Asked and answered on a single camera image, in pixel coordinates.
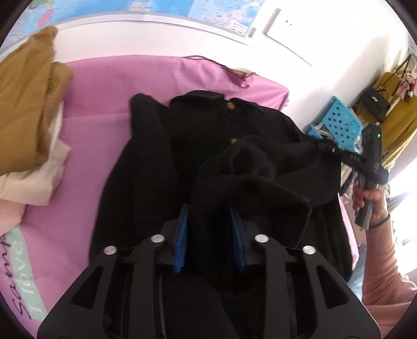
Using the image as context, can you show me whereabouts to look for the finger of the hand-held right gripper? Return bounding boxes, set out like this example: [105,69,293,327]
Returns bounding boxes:
[316,140,360,168]

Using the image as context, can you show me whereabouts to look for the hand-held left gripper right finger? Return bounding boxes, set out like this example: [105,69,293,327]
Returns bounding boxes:
[228,205,382,339]

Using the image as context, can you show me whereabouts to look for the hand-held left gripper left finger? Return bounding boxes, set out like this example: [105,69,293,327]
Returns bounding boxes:
[37,203,196,339]

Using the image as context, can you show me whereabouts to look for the black coat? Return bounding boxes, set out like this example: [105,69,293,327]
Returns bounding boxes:
[89,90,354,339]

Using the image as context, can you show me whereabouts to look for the person's right forearm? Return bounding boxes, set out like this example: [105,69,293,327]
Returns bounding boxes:
[360,213,417,339]

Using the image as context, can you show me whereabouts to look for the person's right hand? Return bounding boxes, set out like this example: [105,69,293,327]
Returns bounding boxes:
[352,178,390,229]

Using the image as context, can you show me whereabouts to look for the blue perforated plastic basket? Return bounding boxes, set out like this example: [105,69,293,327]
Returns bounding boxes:
[306,96,364,154]

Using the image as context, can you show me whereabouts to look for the mustard hanging garment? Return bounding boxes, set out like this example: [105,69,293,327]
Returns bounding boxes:
[355,72,417,167]

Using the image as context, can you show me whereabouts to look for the black handbag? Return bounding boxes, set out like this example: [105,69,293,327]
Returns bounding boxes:
[360,88,390,123]

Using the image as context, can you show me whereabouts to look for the small plush toy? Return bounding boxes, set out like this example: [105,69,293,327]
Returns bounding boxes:
[399,70,417,98]

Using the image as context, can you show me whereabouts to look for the cream garment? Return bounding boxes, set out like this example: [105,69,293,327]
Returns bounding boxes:
[0,101,72,206]

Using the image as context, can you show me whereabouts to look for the pink bed sheet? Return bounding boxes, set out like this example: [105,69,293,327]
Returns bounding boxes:
[13,54,362,326]

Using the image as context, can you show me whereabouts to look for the pale pink folded garment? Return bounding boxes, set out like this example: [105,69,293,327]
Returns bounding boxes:
[0,197,25,235]

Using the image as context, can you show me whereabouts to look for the brown garment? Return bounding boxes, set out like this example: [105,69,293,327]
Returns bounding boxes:
[0,26,74,177]

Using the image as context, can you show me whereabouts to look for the white wall socket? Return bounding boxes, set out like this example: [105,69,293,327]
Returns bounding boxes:
[262,7,292,44]
[280,20,308,56]

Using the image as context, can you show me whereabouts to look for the colourful wall map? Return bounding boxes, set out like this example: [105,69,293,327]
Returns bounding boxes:
[7,0,266,49]

